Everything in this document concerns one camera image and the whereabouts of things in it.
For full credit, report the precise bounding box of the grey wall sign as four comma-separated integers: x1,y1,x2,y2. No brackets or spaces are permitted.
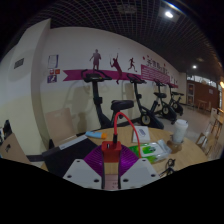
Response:
13,57,25,70

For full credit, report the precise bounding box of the purple wall poster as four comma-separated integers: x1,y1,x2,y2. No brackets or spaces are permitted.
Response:
46,74,58,84

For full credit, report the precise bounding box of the white paper cup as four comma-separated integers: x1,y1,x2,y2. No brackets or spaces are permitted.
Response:
171,118,190,145

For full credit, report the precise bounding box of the magenta wall banner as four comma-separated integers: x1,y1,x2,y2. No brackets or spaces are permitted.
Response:
62,63,178,86

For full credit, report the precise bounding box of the group of wooden chairs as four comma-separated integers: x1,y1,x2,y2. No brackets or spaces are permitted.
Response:
194,106,224,162

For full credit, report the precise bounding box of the red charging cable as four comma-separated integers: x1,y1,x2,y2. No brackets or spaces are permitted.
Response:
112,111,143,160

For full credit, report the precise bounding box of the green wet wipes pack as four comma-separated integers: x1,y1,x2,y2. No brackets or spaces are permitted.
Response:
128,138,173,165

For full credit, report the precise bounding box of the small white box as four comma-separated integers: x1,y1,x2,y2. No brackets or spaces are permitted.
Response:
131,125,151,145

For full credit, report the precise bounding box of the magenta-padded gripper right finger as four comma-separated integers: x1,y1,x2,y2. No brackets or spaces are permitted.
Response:
118,144,161,190

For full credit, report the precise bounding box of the black power cable with plug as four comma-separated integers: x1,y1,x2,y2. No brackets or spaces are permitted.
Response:
157,157,177,178

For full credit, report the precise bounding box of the red charger block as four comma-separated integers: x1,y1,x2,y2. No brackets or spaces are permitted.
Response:
101,140,123,164

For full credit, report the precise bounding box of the black folio case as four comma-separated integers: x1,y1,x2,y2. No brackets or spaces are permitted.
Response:
42,134,100,178

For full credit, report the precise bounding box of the row of black exercise bikes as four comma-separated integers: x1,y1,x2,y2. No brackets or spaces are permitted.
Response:
80,68,186,131

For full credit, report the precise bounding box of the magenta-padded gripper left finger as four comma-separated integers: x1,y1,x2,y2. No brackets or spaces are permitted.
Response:
62,144,113,190

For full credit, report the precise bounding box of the white wall poster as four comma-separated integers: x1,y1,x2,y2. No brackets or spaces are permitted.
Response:
47,54,60,70

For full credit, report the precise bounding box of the blue and orange tube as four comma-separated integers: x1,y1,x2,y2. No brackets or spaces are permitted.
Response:
84,130,109,140

